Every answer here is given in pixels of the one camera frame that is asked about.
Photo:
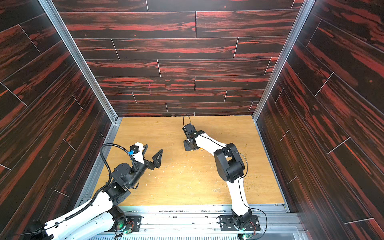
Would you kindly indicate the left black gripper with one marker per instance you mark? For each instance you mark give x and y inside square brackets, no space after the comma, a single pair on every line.
[153,164]

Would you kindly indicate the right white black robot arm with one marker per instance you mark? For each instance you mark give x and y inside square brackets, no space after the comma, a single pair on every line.
[230,167]

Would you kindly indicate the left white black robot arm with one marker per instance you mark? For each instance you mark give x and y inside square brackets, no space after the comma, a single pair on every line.
[102,212]

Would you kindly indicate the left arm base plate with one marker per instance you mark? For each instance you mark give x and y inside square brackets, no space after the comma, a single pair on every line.
[127,224]

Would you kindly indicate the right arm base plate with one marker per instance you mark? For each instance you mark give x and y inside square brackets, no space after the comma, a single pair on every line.
[226,224]

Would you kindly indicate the right aluminium corner post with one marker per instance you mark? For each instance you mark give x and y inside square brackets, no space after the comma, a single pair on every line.
[292,38]

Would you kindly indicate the left aluminium corner post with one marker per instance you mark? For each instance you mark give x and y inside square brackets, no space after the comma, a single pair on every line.
[58,23]

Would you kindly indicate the aluminium corner post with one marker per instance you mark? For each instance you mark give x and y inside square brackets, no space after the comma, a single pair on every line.
[58,23]
[292,38]

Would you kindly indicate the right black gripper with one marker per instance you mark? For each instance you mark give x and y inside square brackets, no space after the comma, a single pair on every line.
[189,144]

